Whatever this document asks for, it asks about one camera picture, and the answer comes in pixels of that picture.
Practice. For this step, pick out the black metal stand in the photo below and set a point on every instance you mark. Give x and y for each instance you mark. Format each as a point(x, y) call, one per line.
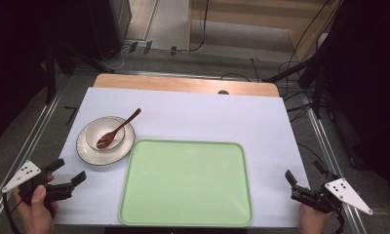
point(290, 72)
point(50, 78)

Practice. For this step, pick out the light green tray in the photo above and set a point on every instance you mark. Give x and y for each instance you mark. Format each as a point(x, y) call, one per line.
point(186, 185)

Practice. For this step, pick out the person's left hand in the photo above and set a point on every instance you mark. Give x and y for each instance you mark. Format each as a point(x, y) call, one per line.
point(37, 214)

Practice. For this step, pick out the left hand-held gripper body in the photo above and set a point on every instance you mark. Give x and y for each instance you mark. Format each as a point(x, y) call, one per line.
point(24, 172)

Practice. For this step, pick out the white bowl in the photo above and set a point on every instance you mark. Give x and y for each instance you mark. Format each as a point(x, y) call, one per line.
point(97, 127)

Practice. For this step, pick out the black tape piece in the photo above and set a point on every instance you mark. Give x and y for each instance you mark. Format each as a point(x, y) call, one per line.
point(148, 47)
point(133, 47)

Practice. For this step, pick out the light wooden furniture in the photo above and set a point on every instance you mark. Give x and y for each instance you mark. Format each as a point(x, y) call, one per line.
point(248, 9)

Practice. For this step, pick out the brown wooden spoon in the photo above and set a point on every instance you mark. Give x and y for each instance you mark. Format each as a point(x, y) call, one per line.
point(106, 139)

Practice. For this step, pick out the white plate with dark rim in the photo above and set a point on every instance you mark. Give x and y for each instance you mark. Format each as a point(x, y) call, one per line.
point(102, 158)

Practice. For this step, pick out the wooden table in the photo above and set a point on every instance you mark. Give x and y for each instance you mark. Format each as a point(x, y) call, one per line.
point(150, 83)

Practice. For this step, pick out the dark round table cap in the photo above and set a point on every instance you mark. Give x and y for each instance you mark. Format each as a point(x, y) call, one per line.
point(223, 92)

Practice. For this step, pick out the dark cabinet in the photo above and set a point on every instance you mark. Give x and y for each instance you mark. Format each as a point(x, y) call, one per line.
point(108, 26)

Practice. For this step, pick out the person's right hand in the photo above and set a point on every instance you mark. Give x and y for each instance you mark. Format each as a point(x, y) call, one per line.
point(313, 221)

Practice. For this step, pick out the white board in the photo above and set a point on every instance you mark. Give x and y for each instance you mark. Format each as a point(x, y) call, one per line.
point(199, 113)

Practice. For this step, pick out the black tape strip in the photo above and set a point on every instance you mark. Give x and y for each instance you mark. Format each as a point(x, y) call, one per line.
point(72, 114)

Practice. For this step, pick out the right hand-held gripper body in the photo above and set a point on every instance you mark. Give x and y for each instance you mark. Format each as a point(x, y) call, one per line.
point(344, 193)

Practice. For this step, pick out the aluminium rail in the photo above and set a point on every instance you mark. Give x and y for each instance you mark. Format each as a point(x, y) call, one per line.
point(30, 139)
point(326, 146)

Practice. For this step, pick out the thin black rod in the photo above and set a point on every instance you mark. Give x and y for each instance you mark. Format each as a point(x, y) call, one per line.
point(255, 70)

